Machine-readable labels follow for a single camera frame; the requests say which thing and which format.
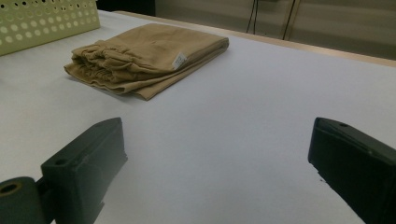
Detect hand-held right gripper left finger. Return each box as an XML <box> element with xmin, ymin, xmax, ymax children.
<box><xmin>40</xmin><ymin>117</ymin><xmax>129</xmax><ymax>224</ymax></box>

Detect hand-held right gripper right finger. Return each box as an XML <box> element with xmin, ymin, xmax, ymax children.
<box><xmin>307</xmin><ymin>117</ymin><xmax>396</xmax><ymax>224</ymax></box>

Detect tan pants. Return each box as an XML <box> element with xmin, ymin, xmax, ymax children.
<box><xmin>64</xmin><ymin>22</ymin><xmax>231</xmax><ymax>102</ymax></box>

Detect pale yellow perforated plastic basket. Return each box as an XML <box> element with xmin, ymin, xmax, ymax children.
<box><xmin>0</xmin><ymin>0</ymin><xmax>102</xmax><ymax>57</ymax></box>

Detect black hanging wall cable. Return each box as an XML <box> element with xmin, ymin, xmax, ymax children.
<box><xmin>246</xmin><ymin>0</ymin><xmax>256</xmax><ymax>35</ymax></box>
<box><xmin>253</xmin><ymin>0</ymin><xmax>260</xmax><ymax>35</ymax></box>

